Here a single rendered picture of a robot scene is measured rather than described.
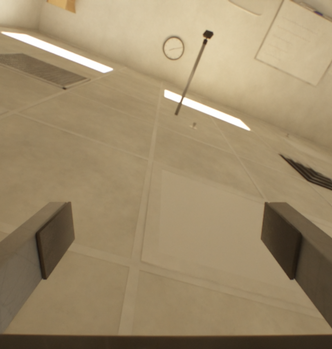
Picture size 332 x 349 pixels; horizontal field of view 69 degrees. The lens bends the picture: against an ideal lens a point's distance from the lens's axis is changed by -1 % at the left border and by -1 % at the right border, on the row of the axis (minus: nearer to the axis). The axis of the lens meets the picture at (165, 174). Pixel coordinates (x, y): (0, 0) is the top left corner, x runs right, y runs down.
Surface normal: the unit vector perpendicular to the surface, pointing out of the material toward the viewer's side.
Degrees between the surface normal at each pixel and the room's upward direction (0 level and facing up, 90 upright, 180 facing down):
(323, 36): 90
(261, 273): 180
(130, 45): 90
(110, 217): 180
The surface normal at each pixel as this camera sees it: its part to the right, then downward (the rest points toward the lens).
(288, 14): 0.00, 0.45
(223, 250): 0.36, -0.83
